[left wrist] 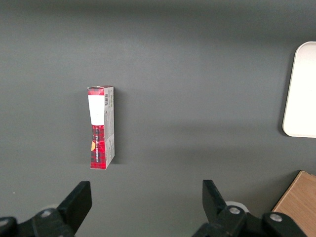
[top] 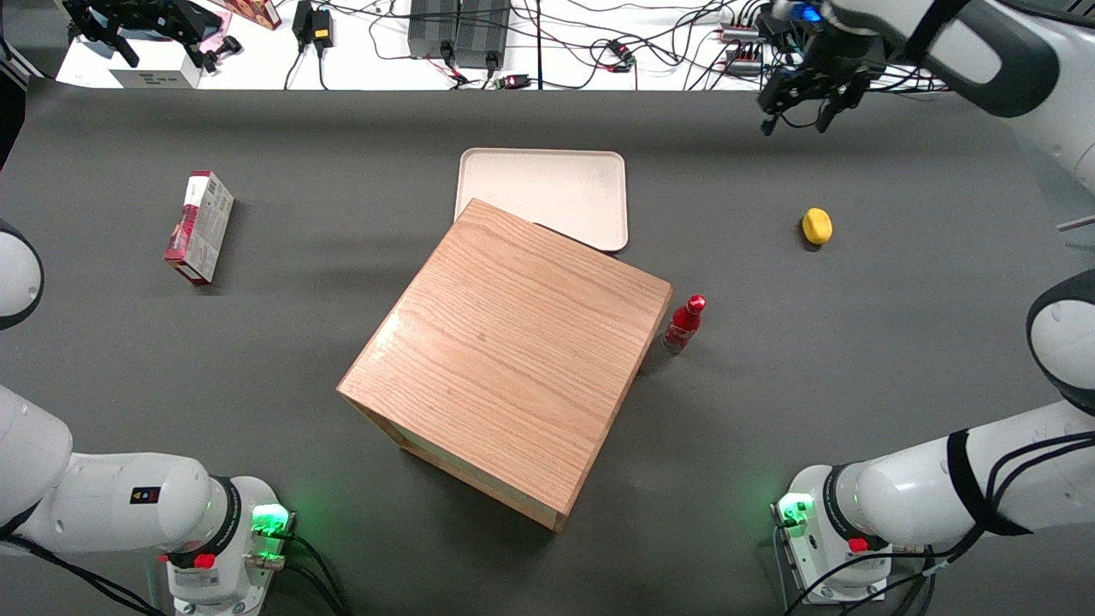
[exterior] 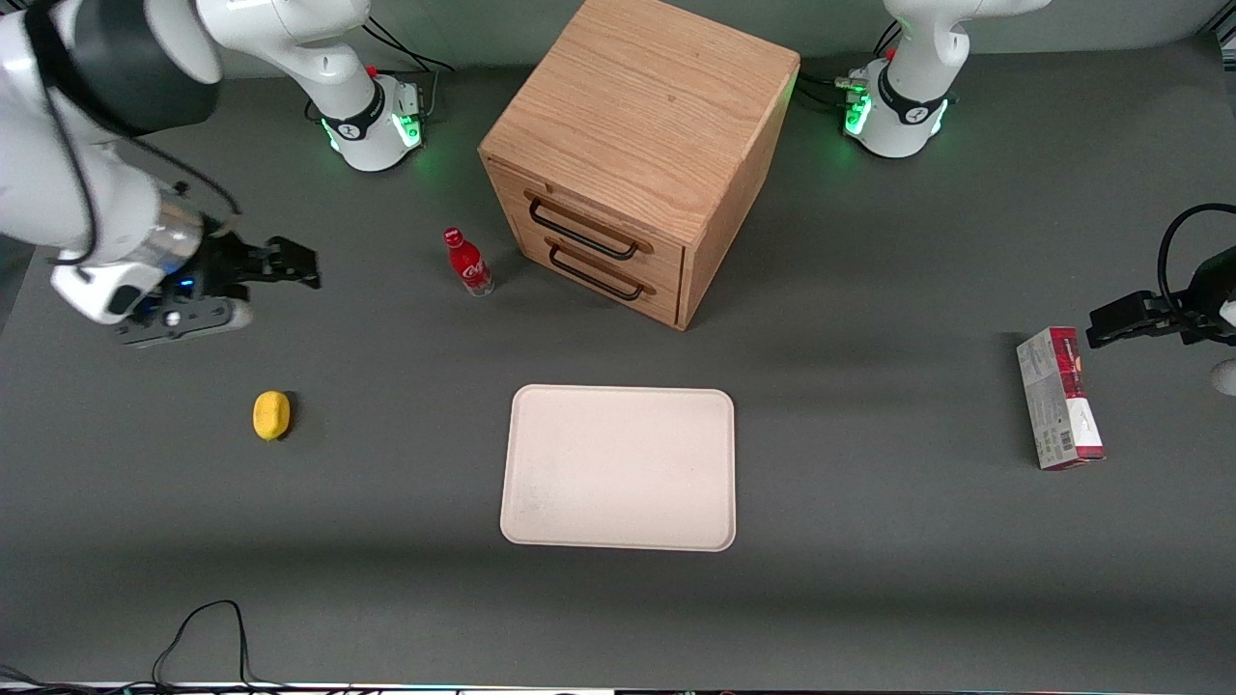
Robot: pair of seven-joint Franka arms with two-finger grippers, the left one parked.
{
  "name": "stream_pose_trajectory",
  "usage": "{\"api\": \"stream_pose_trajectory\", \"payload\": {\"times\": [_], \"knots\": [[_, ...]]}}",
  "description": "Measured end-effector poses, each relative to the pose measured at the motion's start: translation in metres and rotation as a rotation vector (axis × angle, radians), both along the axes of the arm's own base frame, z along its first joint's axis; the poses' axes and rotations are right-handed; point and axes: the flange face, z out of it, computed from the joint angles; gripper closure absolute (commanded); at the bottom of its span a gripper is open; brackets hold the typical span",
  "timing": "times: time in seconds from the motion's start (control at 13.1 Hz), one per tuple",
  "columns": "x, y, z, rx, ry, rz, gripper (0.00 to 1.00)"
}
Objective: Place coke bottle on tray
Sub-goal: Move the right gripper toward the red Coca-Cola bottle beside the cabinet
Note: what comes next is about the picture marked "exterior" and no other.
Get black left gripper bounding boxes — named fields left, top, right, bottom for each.
left=1086, top=245, right=1236, bottom=349

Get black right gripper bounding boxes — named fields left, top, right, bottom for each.
left=191, top=230, right=323, bottom=302

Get red coke bottle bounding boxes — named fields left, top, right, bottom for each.
left=442, top=227, right=496, bottom=298

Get beige rectangular tray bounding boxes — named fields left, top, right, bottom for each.
left=499, top=384, right=738, bottom=553

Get red plaid carton box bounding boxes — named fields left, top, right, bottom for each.
left=1015, top=325, right=1108, bottom=472

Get yellow lemon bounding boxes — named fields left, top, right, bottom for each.
left=252, top=390, right=293, bottom=443

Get wooden drawer cabinet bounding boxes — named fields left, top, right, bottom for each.
left=477, top=0, right=802, bottom=333

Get black looped gripper cable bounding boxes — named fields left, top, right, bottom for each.
left=1156, top=202, right=1236, bottom=311

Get black cable along right arm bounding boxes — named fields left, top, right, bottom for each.
left=27, top=0, right=242, bottom=264

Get black right arm base cables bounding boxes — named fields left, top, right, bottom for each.
left=361, top=14, right=456, bottom=74

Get black arm base cables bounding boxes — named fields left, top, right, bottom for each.
left=799, top=19, right=905, bottom=113
left=361, top=14, right=456, bottom=74

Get black drawer handle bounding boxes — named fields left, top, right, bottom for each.
left=525, top=189, right=641, bottom=263
left=547, top=240, right=646, bottom=303

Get black cable at table edge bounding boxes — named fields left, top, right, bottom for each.
left=0, top=599, right=387, bottom=695

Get black left arm base cables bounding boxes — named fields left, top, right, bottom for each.
left=799, top=19, right=905, bottom=113

